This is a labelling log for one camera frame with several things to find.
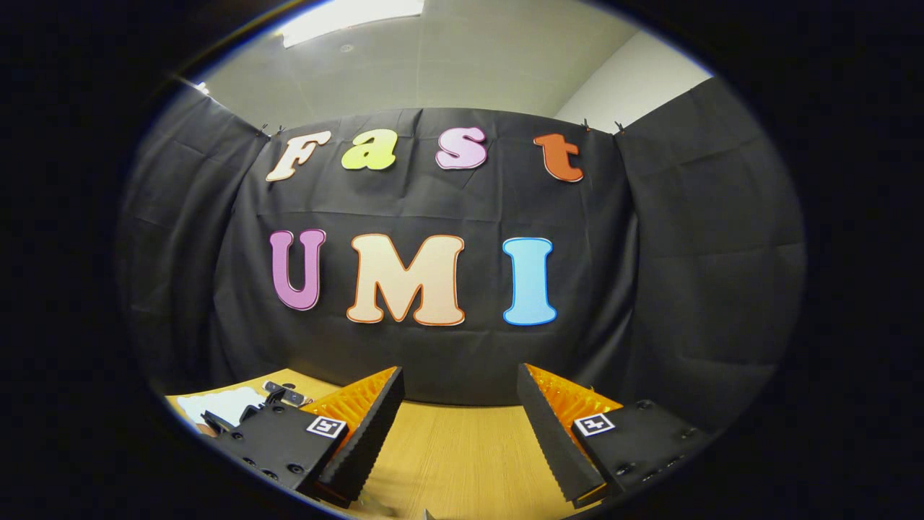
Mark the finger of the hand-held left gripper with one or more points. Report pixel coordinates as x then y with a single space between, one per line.
285 393
231 420

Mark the pale blue suitcase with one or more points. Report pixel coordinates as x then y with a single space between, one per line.
224 403

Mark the black backdrop cloth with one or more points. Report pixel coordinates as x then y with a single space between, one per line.
462 354

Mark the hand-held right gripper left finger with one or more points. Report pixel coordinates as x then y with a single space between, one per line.
364 448

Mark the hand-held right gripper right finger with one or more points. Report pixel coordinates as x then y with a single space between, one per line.
552 440

